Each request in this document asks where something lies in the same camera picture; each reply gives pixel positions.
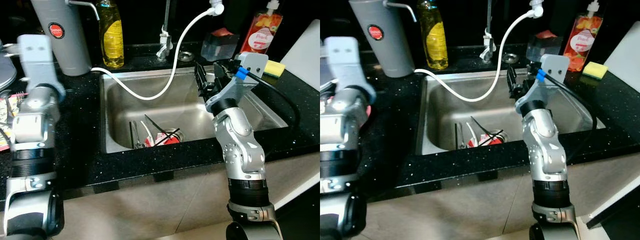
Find clear plastic box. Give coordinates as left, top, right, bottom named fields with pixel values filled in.
left=526, top=30, right=566, bottom=63
left=201, top=27, right=241, bottom=62

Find chrome faucet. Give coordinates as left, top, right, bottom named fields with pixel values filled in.
left=156, top=0, right=174, bottom=62
left=482, top=0, right=497, bottom=63

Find stainless steel sink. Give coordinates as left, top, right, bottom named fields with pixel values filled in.
left=98, top=66, right=289, bottom=154
left=415, top=70, right=607, bottom=156

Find peach soap pump bottle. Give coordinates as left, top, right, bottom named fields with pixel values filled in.
left=562, top=0, right=604, bottom=72
left=240, top=0, right=284, bottom=55

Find yellow sponge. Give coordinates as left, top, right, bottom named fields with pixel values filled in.
left=581, top=61, right=609, bottom=81
left=263, top=60, right=286, bottom=79

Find metal fork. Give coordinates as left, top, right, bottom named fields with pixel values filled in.
left=454, top=122, right=466, bottom=150
left=129, top=120, right=143, bottom=150

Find white panel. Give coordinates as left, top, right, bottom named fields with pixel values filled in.
left=603, top=34, right=640, bottom=93
left=280, top=19, right=321, bottom=76

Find yellow dish soap bottle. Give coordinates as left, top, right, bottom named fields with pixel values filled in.
left=96, top=0, right=125, bottom=69
left=417, top=0, right=449, bottom=71

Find grey canister with red label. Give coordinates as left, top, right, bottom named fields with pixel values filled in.
left=348, top=0, right=418, bottom=79
left=31, top=0, right=101, bottom=77

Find beige cabinet front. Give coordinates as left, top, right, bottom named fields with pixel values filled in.
left=360, top=160, right=640, bottom=240
left=0, top=150, right=321, bottom=240

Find white door edge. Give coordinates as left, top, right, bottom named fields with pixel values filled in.
left=582, top=187, right=640, bottom=228
left=272, top=172, right=321, bottom=211

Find colourful printed packet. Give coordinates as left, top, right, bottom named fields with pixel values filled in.
left=0, top=91, right=23, bottom=152

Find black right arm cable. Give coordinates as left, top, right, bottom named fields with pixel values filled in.
left=534, top=69, right=597, bottom=151
left=236, top=69, right=302, bottom=151

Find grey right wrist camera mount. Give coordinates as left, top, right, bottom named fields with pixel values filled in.
left=206, top=51, right=269, bottom=112
left=515, top=53, right=571, bottom=118

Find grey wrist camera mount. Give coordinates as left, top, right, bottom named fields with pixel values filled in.
left=206, top=51, right=269, bottom=112
left=16, top=34, right=67, bottom=101
left=515, top=53, right=571, bottom=118
left=324, top=36, right=375, bottom=104

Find white hose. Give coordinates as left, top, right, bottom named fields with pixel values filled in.
left=414, top=0, right=545, bottom=103
left=91, top=0, right=224, bottom=101

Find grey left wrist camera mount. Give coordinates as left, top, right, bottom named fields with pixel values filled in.
left=16, top=34, right=67, bottom=101
left=324, top=36, right=375, bottom=104

